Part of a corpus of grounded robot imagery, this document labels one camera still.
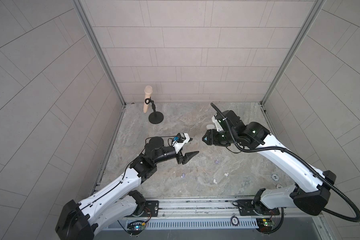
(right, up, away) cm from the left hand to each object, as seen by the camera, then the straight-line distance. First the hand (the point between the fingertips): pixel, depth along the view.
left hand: (197, 147), depth 66 cm
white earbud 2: (+10, -22, +14) cm, 28 cm away
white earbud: (+17, -19, +17) cm, 31 cm away
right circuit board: (+31, -36, +2) cm, 48 cm away
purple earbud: (+13, -13, +21) cm, 28 cm away
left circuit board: (-27, -35, 0) cm, 44 cm away
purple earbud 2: (-6, -19, +16) cm, 26 cm away
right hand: (+4, +2, +2) cm, 5 cm away
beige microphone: (-27, +28, +21) cm, 44 cm away
